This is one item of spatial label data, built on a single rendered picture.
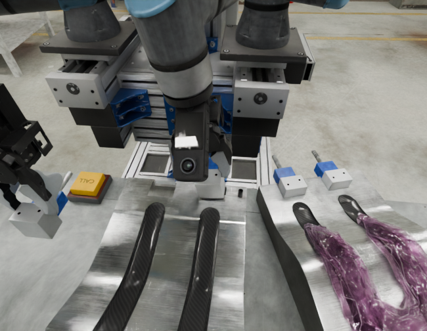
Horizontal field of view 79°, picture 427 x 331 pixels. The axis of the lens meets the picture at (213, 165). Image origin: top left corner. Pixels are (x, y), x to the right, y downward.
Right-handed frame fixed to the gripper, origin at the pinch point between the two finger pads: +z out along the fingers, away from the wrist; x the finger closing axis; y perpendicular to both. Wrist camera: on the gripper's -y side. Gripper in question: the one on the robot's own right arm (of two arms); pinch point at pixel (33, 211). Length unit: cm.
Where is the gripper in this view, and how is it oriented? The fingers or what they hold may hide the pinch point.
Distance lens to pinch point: 53.4
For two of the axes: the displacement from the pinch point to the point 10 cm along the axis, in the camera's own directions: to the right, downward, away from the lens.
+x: -9.9, -0.8, 0.8
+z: 0.0, 6.9, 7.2
